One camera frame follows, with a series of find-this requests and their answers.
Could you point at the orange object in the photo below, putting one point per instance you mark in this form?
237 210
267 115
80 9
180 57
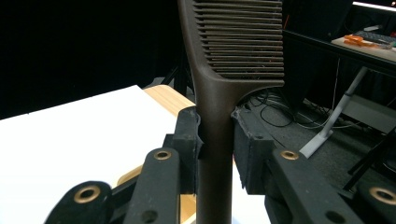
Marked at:
356 39

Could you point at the black metal frame stand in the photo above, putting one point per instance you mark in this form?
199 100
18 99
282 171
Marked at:
181 77

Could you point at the white-legged desk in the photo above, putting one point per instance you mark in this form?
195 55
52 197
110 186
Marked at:
337 112

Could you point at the dark flat object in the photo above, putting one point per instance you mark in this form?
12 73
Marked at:
375 37

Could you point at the dark brown comb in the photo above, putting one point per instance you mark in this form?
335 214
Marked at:
214 124

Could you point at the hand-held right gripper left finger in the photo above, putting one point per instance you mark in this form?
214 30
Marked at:
186 140

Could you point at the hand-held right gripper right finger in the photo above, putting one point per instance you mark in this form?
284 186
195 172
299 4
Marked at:
249 146

